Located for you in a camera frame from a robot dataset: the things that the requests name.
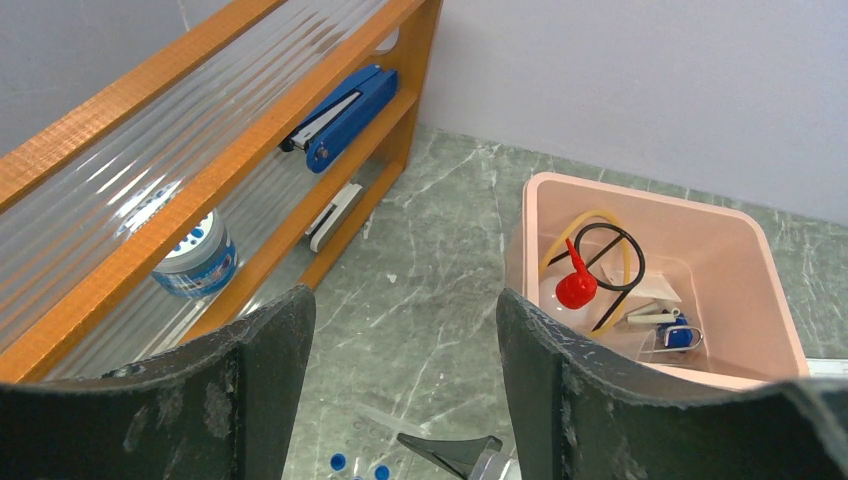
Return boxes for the black wire tripod stand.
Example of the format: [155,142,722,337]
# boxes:
[548,222,647,334]

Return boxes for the white bottle red cap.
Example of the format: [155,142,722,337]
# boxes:
[539,239,598,333]

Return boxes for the pink plastic bin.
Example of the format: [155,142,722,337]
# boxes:
[505,172,809,390]

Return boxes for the orange wooden rack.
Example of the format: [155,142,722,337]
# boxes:
[1,1,443,384]

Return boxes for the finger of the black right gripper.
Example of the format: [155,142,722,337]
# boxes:
[396,435,503,479]

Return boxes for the measuring cylinder blue base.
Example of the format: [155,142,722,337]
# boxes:
[638,320,705,361]

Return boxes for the metal crucible tongs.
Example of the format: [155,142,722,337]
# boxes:
[660,325,704,353]

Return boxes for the blue stapler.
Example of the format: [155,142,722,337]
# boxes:
[279,64,399,174]

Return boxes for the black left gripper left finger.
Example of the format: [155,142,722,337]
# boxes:
[1,285,316,479]

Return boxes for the clear test tube rack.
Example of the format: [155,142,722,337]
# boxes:
[282,401,428,479]

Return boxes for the blue cap test tube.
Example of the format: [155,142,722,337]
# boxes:
[374,464,391,480]
[329,452,347,472]

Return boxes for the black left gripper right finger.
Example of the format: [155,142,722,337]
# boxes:
[496,289,847,479]

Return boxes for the yellow rubber tubing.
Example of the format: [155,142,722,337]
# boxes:
[539,211,645,340]

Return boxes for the blue white round container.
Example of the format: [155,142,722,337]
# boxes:
[151,209,238,298]

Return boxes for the clear zip plastic bag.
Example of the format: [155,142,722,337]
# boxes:
[602,265,682,303]

